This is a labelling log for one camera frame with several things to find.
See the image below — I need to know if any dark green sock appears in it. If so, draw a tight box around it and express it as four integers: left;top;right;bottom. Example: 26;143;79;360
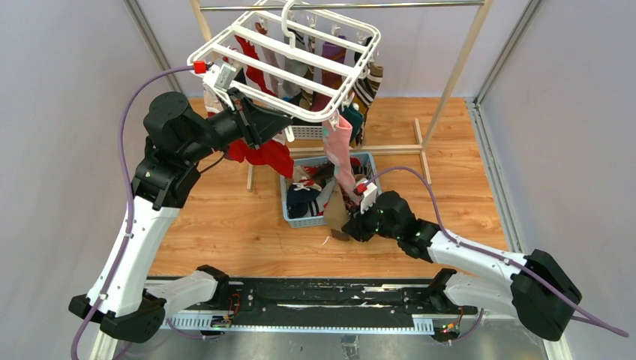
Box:
340;103;365;146

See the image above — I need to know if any red snowman sock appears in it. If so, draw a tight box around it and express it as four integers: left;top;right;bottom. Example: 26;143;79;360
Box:
224;139;252;163

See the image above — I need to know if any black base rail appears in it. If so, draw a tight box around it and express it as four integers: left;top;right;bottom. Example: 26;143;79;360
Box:
202;277;478;332

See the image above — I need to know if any red santa sock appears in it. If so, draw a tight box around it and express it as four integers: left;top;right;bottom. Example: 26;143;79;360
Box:
245;140;294;178

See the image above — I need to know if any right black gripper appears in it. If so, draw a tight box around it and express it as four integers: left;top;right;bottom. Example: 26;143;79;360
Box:
343;198;401;242

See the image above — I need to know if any white plastic basket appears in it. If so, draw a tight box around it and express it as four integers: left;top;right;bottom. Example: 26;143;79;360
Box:
291;124;323;140

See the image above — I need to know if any beige brown cuff sock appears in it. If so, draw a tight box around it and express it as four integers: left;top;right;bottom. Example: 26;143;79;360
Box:
323;182;351;242

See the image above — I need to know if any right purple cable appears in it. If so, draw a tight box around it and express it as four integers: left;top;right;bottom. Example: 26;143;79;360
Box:
353;166;631;344

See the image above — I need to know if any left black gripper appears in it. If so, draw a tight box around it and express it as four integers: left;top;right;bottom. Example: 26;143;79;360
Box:
181;87;291;164

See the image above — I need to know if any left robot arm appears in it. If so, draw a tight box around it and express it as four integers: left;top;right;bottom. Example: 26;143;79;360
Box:
69;88;292;344

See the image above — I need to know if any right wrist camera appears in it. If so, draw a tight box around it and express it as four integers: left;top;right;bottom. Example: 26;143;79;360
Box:
356;181;378;214

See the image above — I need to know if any pile of socks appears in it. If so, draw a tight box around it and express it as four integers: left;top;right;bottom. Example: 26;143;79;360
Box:
283;157;356;220

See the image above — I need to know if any pink patterned sock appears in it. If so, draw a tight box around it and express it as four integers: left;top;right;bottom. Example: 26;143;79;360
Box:
322;115;361;205

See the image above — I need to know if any white clip sock hanger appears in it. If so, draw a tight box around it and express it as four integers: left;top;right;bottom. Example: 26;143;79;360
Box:
187;1;381;123

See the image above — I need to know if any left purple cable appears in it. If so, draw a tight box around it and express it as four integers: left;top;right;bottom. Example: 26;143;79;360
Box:
70;60;207;360

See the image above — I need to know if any brown striped sock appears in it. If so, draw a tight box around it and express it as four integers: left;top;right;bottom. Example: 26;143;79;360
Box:
353;62;384;114

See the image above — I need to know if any grey sock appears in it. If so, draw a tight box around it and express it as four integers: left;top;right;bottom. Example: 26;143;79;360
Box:
282;29;308;98

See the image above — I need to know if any maroon purple yellow striped sock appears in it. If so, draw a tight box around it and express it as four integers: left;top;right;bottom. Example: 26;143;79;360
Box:
313;40;347;111

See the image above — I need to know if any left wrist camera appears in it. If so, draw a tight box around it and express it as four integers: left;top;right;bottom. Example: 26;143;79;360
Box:
202;62;236;109

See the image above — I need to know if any blue plastic basket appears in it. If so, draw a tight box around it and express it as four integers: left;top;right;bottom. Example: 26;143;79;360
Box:
280;151;378;228

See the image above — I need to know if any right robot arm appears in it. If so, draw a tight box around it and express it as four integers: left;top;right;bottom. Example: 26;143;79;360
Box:
342;191;582;341

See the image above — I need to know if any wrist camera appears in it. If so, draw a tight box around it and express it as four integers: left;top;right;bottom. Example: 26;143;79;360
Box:
202;62;236;109
356;181;378;214

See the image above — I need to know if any purple cable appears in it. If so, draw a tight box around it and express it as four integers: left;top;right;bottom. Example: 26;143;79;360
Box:
70;60;207;360
353;166;631;344

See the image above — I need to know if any wooden clothes rack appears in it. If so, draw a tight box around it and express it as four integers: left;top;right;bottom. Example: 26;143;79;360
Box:
190;0;493;192

